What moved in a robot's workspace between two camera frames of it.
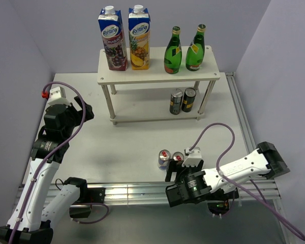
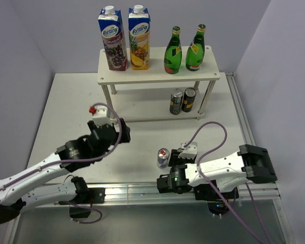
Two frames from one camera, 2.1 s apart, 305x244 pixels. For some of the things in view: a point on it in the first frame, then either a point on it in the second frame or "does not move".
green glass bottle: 195,50 does not move
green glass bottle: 173,54 does not move
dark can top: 176,99 does not move
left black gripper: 78,114 to 125,137
